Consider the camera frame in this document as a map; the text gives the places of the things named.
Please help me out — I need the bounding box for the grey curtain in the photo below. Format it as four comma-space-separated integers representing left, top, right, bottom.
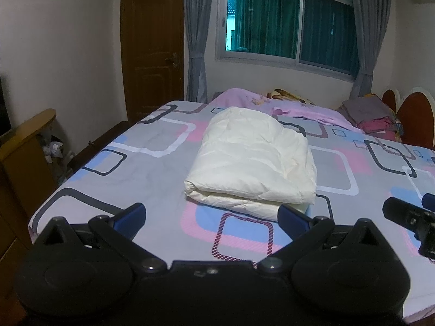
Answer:
182, 0, 225, 104
347, 0, 393, 101

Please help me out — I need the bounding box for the wooden furniture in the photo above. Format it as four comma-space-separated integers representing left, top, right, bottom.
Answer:
0, 109, 58, 269

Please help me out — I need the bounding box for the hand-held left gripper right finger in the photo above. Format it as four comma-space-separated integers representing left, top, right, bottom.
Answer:
257, 205, 392, 276

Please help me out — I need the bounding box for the red and white headboard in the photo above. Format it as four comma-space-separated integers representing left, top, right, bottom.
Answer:
381, 86, 435, 150

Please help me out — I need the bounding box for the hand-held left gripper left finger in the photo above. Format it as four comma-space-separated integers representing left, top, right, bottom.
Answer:
32, 203, 168, 276

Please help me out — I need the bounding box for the sliding glass window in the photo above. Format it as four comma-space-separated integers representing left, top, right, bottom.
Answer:
216, 0, 361, 82

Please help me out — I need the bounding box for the dark screen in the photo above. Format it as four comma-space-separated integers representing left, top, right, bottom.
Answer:
0, 75, 12, 140

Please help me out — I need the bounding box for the bin with crumpled paper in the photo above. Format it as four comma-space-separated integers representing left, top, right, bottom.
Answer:
37, 132, 73, 180

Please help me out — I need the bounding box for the brown wooden door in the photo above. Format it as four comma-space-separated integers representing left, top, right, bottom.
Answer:
120, 0, 186, 124

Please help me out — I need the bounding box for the white puffer jacket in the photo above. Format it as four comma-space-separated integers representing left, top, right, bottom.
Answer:
184, 106, 318, 221

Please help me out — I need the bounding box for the yellow printed pillow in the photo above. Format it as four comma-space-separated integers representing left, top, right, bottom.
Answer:
265, 88, 315, 105

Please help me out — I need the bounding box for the pink blanket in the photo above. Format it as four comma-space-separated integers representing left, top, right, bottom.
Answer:
209, 88, 356, 130

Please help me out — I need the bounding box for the bed with patterned sheet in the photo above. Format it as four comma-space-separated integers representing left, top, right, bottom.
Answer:
29, 90, 435, 325

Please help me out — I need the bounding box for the pile of folded clothes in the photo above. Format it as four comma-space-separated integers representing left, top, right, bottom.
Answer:
338, 94, 405, 141

